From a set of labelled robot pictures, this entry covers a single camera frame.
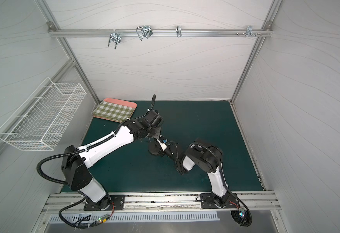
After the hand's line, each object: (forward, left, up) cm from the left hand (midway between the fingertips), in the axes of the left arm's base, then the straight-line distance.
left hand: (158, 132), depth 81 cm
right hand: (0, +2, -9) cm, 9 cm away
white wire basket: (-4, +55, +14) cm, 57 cm away
